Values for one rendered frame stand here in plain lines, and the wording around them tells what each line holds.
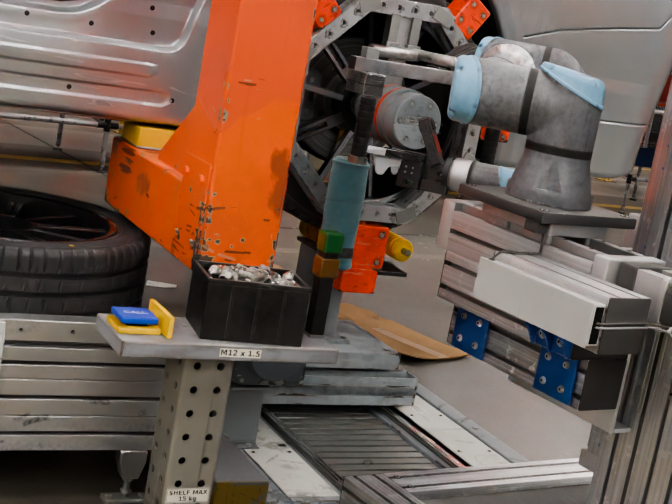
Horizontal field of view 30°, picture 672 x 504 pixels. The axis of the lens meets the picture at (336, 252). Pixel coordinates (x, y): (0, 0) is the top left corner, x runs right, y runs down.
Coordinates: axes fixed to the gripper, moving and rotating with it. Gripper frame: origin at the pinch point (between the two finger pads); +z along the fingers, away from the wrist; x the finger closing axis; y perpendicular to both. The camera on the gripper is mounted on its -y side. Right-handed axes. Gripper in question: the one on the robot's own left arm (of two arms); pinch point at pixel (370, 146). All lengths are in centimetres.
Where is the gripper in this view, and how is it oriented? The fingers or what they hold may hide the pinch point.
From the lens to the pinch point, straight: 289.6
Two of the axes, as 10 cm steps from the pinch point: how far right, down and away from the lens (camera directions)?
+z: -9.3, -2.2, 3.0
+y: -1.9, 9.7, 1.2
